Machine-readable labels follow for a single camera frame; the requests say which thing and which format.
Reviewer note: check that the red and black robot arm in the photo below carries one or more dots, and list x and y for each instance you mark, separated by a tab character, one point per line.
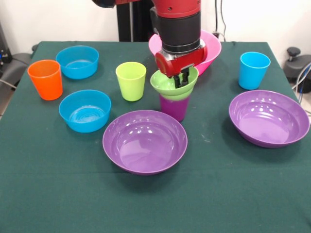
177	24

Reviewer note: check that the purple bowl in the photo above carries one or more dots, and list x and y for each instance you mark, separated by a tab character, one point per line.
144	148
267	121

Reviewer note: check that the orange cup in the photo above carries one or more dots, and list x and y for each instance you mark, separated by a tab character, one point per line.
47	86

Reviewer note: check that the lime green cup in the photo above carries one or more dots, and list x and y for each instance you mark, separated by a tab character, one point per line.
131	88

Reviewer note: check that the black knob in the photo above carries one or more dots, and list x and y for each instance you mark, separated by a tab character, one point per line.
293	51

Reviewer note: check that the blue bowl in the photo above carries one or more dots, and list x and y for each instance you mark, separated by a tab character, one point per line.
85	125
77	70

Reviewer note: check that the dark grey base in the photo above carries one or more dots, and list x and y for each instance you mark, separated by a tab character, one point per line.
297	69

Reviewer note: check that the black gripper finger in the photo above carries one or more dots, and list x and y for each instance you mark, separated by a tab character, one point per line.
185	77
177	82

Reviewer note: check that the black equipment box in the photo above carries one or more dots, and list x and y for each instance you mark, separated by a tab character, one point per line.
3	48

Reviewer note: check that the grey chair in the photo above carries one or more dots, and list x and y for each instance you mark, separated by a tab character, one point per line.
17	65

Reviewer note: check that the purple cup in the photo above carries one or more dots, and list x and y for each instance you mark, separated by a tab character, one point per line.
173	109

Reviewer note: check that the large pink bowl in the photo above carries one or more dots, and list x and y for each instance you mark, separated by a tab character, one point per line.
212	48

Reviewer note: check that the green ribbed bowl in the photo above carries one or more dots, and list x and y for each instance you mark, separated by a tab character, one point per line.
165	85

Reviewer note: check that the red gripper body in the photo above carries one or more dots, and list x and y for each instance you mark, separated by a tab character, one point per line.
182	61

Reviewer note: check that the dark green tablecloth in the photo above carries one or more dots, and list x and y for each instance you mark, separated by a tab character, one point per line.
155	199

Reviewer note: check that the blue cup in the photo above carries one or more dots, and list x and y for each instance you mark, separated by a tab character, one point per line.
252	75

